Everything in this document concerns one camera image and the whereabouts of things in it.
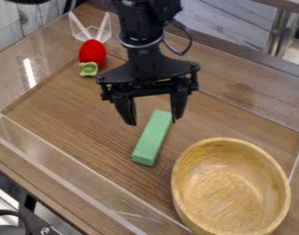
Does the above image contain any metal frame in background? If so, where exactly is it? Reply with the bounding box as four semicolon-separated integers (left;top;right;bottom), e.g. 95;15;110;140
267;9;299;58

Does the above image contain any red felt strawberry toy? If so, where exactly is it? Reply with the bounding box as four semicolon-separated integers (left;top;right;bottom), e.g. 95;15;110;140
79;39;107;77

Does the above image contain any black table leg bracket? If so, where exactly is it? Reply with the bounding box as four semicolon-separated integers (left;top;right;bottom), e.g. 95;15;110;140
19;195;62;235

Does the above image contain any clear acrylic corner bracket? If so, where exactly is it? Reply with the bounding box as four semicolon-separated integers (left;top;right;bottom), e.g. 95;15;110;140
67;12;112;43

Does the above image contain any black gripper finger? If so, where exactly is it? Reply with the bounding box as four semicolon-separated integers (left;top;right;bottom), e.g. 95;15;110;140
171;90;189;121
112;95;136;126

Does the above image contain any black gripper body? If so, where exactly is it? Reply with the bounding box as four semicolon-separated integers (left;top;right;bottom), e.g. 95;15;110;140
96;47;202;102

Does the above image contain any brown wooden bowl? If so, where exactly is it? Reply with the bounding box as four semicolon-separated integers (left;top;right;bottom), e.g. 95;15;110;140
171;138;291;235

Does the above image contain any black cable under table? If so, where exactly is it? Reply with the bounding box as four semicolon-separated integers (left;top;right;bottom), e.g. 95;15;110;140
0;210;22;228

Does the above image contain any green rectangular stick block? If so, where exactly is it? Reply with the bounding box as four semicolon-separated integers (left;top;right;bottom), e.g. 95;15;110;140
132;110;173;166

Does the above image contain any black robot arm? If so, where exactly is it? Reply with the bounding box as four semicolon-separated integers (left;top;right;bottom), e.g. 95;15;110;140
96;0;201;126

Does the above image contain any clear acrylic front wall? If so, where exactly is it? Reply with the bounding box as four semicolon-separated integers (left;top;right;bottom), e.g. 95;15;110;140
0;113;190;235

